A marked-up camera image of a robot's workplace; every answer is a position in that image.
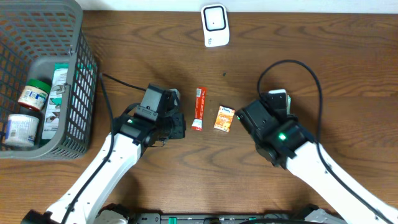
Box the red stick sachet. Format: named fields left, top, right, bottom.
left=192, top=87, right=207, bottom=131

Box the orange snack packet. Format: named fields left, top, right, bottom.
left=214, top=106, right=235, bottom=133

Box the tall green white packet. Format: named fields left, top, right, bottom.
left=42, top=63, right=68, bottom=141

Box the green lid jar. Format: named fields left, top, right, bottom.
left=17, top=79, right=51, bottom=111

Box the white tub container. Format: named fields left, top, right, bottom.
left=5, top=114, right=39, bottom=147

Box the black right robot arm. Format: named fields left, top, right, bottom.
left=236, top=100, right=397, bottom=223

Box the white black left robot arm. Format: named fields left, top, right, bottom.
left=22, top=89, right=186, bottom=223

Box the white barcode scanner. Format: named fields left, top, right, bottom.
left=201, top=4, right=230, bottom=48

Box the grey plastic mesh basket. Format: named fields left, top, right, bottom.
left=1, top=1, right=98, bottom=161

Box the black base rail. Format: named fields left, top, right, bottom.
left=129, top=213, right=289, bottom=224

